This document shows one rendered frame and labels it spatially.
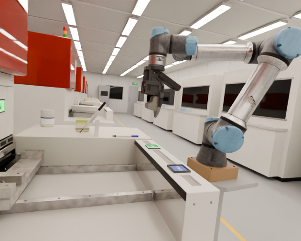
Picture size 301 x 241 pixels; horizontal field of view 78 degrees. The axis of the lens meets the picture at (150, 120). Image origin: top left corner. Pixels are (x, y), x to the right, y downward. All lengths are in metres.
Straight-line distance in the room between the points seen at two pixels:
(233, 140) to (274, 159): 2.94
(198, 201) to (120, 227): 0.22
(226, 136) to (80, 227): 0.58
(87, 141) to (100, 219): 0.43
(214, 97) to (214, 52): 4.42
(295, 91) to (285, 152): 0.99
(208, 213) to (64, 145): 0.68
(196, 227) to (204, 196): 0.08
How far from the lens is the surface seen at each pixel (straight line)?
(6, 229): 0.64
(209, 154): 0.95
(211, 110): 5.32
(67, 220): 0.62
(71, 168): 0.90
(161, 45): 0.80
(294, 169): 4.01
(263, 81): 0.85
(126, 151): 0.97
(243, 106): 0.83
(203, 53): 0.94
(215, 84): 5.35
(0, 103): 0.85
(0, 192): 0.64
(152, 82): 0.76
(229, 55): 0.96
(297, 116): 3.78
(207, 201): 0.51
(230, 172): 1.00
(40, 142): 0.96
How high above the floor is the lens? 1.17
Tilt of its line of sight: 6 degrees down
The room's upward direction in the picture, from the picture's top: 5 degrees clockwise
